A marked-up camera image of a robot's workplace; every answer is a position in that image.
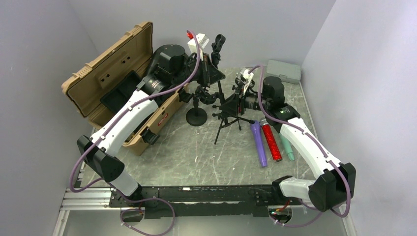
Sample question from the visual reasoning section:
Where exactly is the red glitter microphone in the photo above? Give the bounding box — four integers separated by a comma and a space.
259, 118, 282, 162

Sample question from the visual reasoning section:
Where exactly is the black corrugated hose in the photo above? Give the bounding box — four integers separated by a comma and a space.
148, 44, 173, 76

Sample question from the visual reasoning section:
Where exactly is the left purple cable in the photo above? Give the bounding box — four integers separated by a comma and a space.
68, 30, 201, 193

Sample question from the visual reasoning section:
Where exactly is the grey plastic case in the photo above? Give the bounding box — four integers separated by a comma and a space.
267, 60, 301, 84

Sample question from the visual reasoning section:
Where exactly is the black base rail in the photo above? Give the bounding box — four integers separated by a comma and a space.
108, 184, 300, 219

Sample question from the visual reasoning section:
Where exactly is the purple loop cable base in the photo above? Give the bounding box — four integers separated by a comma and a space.
119, 197, 176, 236

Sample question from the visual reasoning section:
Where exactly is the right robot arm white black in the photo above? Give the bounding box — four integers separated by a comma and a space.
220, 76, 356, 212

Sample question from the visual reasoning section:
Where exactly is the black round base mic stand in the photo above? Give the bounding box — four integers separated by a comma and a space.
186, 86, 220, 126

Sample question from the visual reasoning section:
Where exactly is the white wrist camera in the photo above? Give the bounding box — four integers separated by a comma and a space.
240, 68, 254, 94
187, 31, 209, 59

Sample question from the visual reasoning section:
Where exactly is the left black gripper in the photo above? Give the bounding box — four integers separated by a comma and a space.
173, 52, 226, 87

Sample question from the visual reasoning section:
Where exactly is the black tripod stand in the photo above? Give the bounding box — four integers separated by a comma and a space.
211, 34, 255, 144

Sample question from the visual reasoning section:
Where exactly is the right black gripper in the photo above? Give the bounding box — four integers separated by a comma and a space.
219, 82, 270, 117

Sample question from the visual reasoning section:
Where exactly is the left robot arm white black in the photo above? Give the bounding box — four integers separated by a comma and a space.
69, 44, 226, 207

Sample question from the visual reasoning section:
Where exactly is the mint green microphone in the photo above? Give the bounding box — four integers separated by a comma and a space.
279, 133, 295, 161

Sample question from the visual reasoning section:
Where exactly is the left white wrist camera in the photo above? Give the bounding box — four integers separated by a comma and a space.
187, 31, 209, 59

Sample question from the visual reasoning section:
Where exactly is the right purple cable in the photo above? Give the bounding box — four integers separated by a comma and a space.
247, 64, 352, 228

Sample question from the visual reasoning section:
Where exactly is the purple microphone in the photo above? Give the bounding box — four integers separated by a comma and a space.
250, 120, 268, 168

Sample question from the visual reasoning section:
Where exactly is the tan plastic tool case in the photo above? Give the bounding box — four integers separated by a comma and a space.
61, 22, 187, 156

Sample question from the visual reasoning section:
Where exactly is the purple cable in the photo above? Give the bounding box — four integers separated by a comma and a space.
247, 64, 352, 228
68, 30, 201, 193

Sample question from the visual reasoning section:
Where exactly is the black tripod stand shock mount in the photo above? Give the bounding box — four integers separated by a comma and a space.
212, 72, 256, 131

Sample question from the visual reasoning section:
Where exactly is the black tray in case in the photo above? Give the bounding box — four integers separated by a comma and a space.
100, 70, 142, 114

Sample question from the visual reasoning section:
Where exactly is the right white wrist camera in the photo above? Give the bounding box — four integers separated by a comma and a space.
240, 68, 254, 94

